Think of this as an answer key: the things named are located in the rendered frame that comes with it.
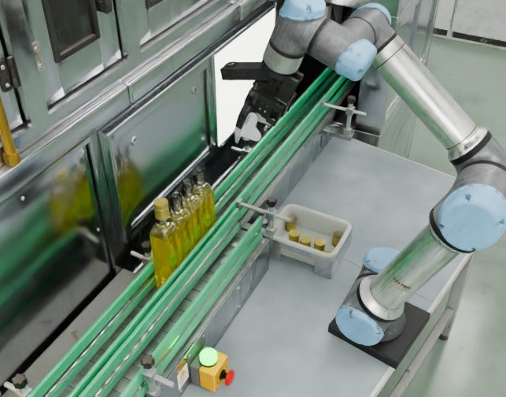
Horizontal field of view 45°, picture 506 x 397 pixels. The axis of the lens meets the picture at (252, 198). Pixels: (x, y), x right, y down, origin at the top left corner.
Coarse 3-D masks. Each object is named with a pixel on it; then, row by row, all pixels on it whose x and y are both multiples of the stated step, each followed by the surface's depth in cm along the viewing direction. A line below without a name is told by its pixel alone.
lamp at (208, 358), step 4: (208, 348) 150; (204, 352) 149; (208, 352) 149; (212, 352) 149; (200, 356) 149; (204, 356) 148; (208, 356) 148; (212, 356) 148; (216, 356) 149; (200, 360) 149; (204, 360) 148; (208, 360) 148; (212, 360) 148; (216, 360) 149; (204, 364) 148; (208, 364) 148; (212, 364) 149
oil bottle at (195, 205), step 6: (192, 198) 157; (198, 198) 158; (186, 204) 156; (192, 204) 156; (198, 204) 158; (192, 210) 156; (198, 210) 159; (192, 216) 157; (198, 216) 160; (198, 222) 161; (198, 228) 162; (204, 228) 165; (198, 234) 163; (204, 234) 166; (198, 240) 164
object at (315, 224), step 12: (300, 216) 195; (312, 216) 193; (324, 216) 191; (300, 228) 196; (312, 228) 195; (324, 228) 193; (336, 228) 191; (348, 228) 186; (288, 240) 182; (312, 240) 192; (312, 252) 179; (324, 252) 178; (336, 252) 178
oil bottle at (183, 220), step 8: (184, 208) 154; (176, 216) 152; (184, 216) 153; (176, 224) 152; (184, 224) 153; (192, 224) 157; (184, 232) 155; (192, 232) 159; (184, 240) 156; (192, 240) 160; (184, 248) 157; (192, 248) 162; (184, 256) 159
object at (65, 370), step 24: (336, 72) 252; (312, 96) 235; (288, 120) 218; (264, 144) 203; (240, 168) 191; (216, 192) 180; (144, 288) 157; (120, 312) 150; (96, 336) 143; (72, 360) 137; (48, 384) 131
